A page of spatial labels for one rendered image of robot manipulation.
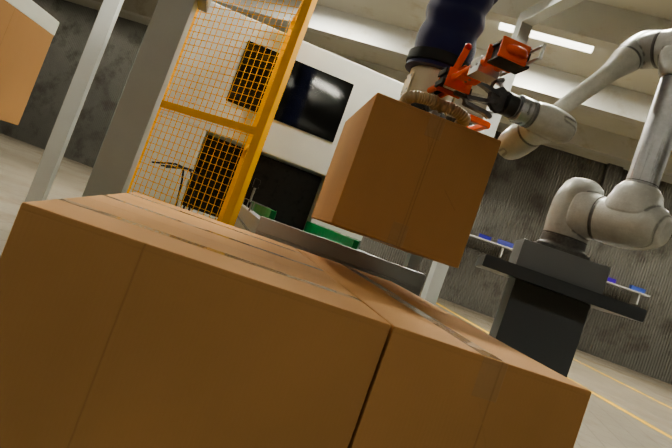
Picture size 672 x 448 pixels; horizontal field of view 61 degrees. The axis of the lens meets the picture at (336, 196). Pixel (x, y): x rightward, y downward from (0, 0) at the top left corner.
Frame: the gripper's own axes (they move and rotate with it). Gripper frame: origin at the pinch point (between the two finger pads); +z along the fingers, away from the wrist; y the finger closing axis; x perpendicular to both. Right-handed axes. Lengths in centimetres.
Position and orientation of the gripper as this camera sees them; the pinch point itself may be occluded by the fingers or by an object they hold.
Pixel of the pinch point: (456, 82)
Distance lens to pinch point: 180.8
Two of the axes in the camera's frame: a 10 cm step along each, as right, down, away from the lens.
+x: -2.0, -0.2, 9.8
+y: -3.4, 9.4, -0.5
